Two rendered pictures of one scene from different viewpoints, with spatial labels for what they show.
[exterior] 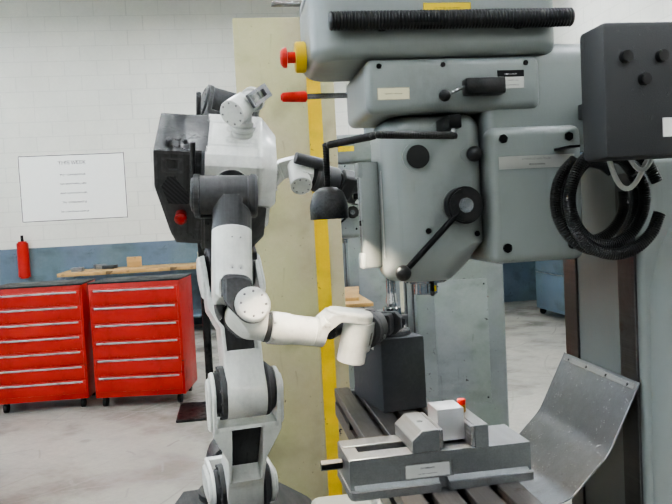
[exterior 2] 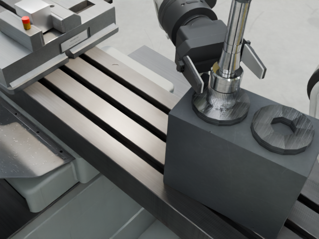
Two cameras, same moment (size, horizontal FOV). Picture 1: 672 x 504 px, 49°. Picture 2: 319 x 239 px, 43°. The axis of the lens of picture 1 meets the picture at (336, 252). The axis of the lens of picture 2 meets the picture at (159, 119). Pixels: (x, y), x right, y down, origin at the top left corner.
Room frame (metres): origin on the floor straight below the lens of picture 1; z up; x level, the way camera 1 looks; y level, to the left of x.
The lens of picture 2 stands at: (2.17, -0.51, 1.56)
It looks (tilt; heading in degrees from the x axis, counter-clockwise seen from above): 46 degrees down; 137
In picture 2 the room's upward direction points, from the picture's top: 3 degrees clockwise
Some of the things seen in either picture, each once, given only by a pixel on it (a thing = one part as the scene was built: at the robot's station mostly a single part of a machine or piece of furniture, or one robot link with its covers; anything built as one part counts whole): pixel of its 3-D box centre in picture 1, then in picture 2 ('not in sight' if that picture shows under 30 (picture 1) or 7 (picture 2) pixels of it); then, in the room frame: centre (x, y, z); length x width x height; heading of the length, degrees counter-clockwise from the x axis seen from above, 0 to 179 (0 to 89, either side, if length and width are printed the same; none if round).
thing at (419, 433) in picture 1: (418, 431); (54, 12); (1.37, -0.14, 1.03); 0.12 x 0.06 x 0.04; 10
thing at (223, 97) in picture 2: not in sight; (223, 87); (1.90, -0.14, 1.17); 0.05 x 0.05 x 0.05
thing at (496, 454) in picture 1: (432, 448); (48, 29); (1.37, -0.16, 1.00); 0.35 x 0.15 x 0.11; 100
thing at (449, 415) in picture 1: (445, 420); (34, 15); (1.38, -0.19, 1.05); 0.06 x 0.05 x 0.06; 10
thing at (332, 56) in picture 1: (420, 29); not in sight; (1.48, -0.19, 1.81); 0.47 x 0.26 x 0.16; 98
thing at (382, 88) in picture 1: (437, 94); not in sight; (1.48, -0.22, 1.68); 0.34 x 0.24 x 0.10; 98
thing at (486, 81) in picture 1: (470, 90); not in sight; (1.35, -0.26, 1.66); 0.12 x 0.04 x 0.04; 98
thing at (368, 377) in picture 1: (387, 363); (239, 153); (1.95, -0.12, 1.04); 0.22 x 0.12 x 0.20; 18
